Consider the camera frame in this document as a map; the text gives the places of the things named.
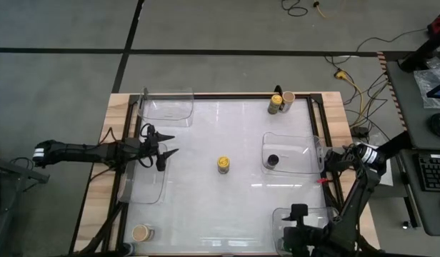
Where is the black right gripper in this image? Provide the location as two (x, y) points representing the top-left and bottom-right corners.
(282, 203), (330, 257)

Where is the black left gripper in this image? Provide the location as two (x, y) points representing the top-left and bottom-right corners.
(134, 131), (180, 172)

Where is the black lid spices jar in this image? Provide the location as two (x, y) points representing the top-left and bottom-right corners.
(266, 153), (280, 171)
(119, 241), (136, 256)

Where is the yellow lid spice jar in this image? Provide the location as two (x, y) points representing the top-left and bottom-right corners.
(267, 94), (284, 115)
(216, 156), (231, 175)

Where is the tan lid seasoning jar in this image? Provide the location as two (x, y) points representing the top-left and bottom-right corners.
(131, 223), (156, 243)
(280, 91), (296, 113)

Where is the clear plastic bin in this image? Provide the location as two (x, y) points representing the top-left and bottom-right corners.
(116, 141), (170, 206)
(271, 206), (347, 257)
(136, 86), (195, 129)
(261, 131), (327, 176)

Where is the white paper sheet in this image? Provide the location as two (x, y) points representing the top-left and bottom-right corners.
(379, 167), (394, 186)

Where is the black power brick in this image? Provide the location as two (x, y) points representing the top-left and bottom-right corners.
(350, 125), (371, 138)

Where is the black rig strut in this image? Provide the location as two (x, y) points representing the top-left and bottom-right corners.
(376, 131), (414, 154)

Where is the black computer keyboard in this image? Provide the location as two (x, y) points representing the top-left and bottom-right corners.
(418, 153), (440, 193)

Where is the grey side desk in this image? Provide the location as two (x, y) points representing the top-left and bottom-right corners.
(376, 51), (440, 237)

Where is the grey metal stand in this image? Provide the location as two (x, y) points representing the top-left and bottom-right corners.
(0, 142), (51, 257)

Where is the clear plastic bag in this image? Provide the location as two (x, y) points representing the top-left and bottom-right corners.
(414, 56), (440, 110)

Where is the blue screen tablet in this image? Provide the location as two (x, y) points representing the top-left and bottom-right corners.
(426, 79), (440, 100)

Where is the black stand with red top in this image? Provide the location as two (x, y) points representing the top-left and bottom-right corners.
(399, 16), (440, 72)

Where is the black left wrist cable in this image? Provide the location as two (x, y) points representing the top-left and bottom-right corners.
(137, 122), (154, 168)

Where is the small metal bracket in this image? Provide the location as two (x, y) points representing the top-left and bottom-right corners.
(314, 137), (326, 168)

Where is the black table frame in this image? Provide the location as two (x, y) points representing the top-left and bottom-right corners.
(73, 91), (378, 257)

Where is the black floor cable bundle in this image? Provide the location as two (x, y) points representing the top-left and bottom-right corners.
(324, 55), (389, 129)

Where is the yellow extension cable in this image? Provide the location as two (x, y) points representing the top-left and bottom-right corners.
(334, 69), (366, 126)

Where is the black looped floor cable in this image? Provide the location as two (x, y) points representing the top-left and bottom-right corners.
(281, 0), (309, 17)

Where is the long black floor cable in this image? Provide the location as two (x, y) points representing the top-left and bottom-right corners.
(356, 27), (429, 54)

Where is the yellow plug floor cable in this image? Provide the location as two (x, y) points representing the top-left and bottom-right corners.
(312, 1), (327, 19)

